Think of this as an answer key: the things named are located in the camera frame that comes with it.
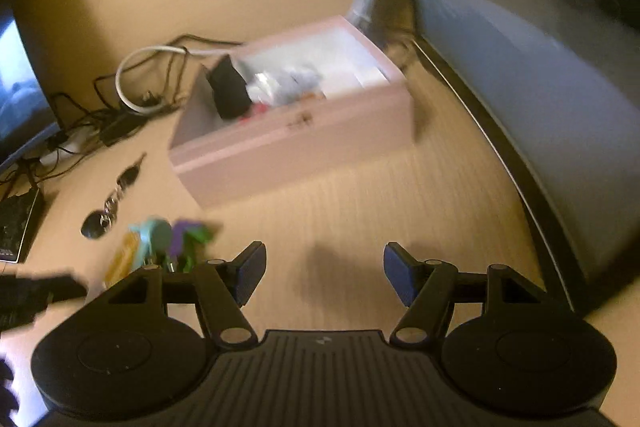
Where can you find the black power adapter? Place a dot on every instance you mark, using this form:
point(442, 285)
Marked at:
point(120, 128)

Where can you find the teal plastic toy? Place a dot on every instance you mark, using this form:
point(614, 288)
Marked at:
point(152, 239)

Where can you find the clear plastic bag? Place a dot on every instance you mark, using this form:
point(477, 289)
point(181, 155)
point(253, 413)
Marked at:
point(295, 82)

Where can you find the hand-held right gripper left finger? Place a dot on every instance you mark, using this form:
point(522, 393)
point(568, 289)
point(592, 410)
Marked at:
point(250, 274)

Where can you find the computer monitor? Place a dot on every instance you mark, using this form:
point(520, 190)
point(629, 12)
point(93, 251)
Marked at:
point(20, 82)

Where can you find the green and purple toy figure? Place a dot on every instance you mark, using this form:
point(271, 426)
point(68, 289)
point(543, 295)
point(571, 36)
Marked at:
point(192, 237)

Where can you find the black and white small device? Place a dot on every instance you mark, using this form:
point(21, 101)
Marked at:
point(227, 87)

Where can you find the black key bunch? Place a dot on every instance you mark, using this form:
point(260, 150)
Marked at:
point(94, 226)

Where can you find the pink cardboard box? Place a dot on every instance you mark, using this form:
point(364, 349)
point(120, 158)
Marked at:
point(300, 147)

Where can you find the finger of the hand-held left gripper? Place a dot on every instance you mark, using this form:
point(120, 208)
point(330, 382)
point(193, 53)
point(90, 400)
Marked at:
point(62, 288)

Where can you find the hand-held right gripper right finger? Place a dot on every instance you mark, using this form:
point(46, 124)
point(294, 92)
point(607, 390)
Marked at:
point(399, 274)

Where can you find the black keyboard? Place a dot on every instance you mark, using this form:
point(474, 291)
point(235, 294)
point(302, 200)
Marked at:
point(17, 222)

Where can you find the white power strip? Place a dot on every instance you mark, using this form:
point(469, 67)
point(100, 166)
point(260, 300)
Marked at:
point(65, 145)

